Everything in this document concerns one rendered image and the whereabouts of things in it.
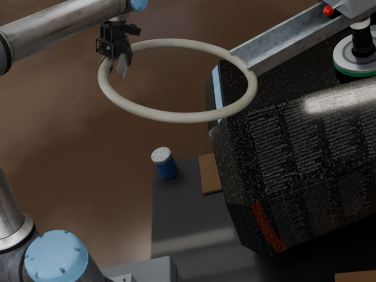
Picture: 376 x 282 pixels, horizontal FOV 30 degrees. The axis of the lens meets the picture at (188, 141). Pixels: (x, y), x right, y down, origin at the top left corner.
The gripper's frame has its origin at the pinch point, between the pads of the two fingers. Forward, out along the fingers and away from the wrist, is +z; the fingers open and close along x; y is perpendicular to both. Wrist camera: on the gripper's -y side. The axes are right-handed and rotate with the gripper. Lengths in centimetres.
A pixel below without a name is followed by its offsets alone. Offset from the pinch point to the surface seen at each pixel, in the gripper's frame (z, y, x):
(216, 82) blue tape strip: 21, -47, 11
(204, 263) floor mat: 105, -39, 19
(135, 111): -6.7, 24.0, 25.2
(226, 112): -7.2, 8.5, 45.5
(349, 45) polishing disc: -3, -64, 53
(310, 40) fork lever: -15, -35, 50
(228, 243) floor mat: 100, -51, 23
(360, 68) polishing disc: -1, -54, 62
